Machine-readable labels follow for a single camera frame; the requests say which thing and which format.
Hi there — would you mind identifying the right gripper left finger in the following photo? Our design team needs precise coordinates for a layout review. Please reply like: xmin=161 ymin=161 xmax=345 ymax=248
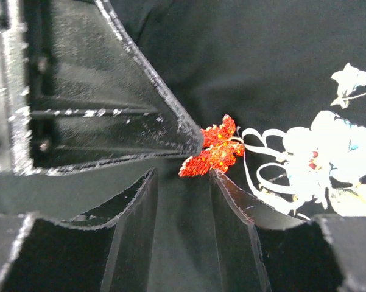
xmin=0 ymin=169 xmax=158 ymax=291

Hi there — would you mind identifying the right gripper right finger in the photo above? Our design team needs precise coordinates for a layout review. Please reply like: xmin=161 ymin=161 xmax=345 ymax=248
xmin=210 ymin=170 xmax=366 ymax=291

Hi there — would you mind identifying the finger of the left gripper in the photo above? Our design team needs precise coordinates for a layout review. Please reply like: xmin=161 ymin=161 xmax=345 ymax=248
xmin=0 ymin=1 xmax=203 ymax=176

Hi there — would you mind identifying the red leaf brooch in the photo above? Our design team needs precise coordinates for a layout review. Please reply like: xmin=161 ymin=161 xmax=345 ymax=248
xmin=178 ymin=114 xmax=245 ymax=177

